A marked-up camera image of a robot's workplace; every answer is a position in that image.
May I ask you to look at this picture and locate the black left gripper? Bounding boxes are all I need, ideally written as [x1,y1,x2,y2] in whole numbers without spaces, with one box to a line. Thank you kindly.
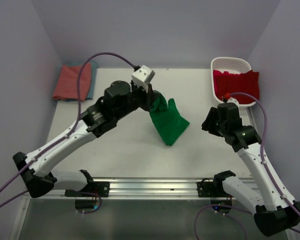
[115,80,160,121]

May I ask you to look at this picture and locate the green t-shirt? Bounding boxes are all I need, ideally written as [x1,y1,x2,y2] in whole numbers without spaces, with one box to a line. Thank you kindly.
[149,93,190,146]

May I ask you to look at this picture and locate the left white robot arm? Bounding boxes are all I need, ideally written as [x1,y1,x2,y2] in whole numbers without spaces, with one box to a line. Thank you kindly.
[13,81,160,198]

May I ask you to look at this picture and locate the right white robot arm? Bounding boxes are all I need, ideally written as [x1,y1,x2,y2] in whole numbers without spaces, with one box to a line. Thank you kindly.
[201,102,300,237]

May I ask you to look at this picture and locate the red t-shirt in basket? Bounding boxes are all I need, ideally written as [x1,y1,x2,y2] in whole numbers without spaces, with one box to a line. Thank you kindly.
[212,70,260,100]

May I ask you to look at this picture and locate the folded light blue t-shirt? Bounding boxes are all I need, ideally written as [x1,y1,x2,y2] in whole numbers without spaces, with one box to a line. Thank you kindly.
[62,61,99,102]

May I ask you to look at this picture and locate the white perforated laundry basket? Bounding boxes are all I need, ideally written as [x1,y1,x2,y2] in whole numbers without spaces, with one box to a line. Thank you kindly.
[210,57,260,105]

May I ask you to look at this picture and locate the folded salmon pink t-shirt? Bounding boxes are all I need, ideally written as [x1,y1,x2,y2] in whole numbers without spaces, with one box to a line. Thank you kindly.
[51,62,93,102]

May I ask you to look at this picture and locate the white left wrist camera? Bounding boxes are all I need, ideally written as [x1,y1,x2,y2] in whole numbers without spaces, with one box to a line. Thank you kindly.
[131,65,155,91]

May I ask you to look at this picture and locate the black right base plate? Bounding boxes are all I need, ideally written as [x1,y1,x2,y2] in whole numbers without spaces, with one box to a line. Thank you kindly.
[196,178,229,198]

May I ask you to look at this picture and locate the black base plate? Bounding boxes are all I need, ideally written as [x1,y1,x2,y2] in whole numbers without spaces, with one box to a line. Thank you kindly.
[196,178,229,198]
[64,181,110,198]

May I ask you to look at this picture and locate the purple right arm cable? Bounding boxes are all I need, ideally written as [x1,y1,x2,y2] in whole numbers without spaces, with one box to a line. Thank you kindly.
[193,92,300,240]

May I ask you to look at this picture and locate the aluminium mounting rail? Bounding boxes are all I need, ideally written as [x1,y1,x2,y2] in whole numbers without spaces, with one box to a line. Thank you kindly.
[22,177,287,200]

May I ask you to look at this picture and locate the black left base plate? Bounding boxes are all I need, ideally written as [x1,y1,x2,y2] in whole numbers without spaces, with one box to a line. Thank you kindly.
[64,181,110,198]

